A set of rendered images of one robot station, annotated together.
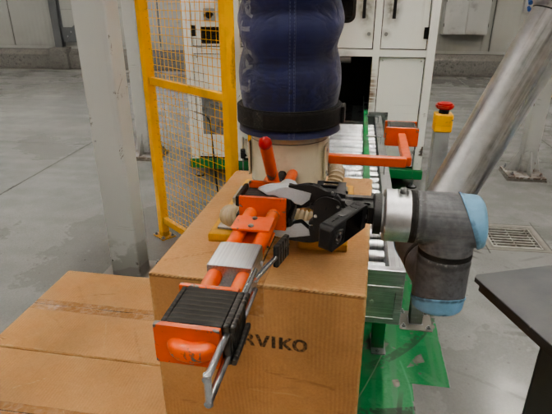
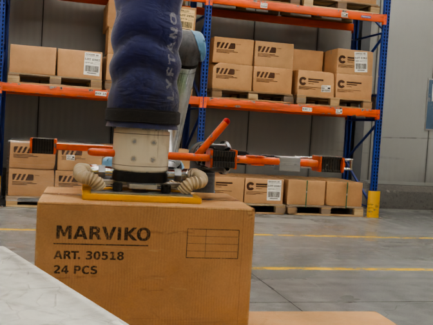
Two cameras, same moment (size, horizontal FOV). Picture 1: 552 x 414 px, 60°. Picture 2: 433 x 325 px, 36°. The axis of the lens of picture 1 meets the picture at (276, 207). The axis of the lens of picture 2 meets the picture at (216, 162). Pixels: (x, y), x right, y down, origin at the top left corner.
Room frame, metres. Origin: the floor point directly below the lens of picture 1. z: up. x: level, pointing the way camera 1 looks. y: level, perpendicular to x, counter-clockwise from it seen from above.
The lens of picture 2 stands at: (1.59, 1.94, 1.17)
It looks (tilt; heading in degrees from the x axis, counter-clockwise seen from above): 3 degrees down; 248
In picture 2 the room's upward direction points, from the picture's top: 4 degrees clockwise
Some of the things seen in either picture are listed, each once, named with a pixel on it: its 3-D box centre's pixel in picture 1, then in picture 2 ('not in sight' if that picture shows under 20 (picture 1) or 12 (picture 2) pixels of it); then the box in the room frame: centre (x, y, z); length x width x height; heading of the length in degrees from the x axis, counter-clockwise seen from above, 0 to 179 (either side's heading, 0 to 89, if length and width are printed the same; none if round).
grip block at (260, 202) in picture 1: (267, 204); (221, 158); (0.79, 0.02, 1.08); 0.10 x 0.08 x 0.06; 79
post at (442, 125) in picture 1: (427, 227); not in sight; (1.89, -0.66, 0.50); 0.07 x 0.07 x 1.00; 81
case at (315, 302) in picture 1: (283, 288); (140, 262); (1.02, -0.02, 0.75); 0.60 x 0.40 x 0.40; 169
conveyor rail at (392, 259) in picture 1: (382, 178); not in sight; (2.50, -0.59, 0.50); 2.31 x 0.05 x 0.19; 171
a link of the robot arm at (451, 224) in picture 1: (446, 220); (203, 155); (0.73, -0.29, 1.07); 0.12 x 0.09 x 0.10; 80
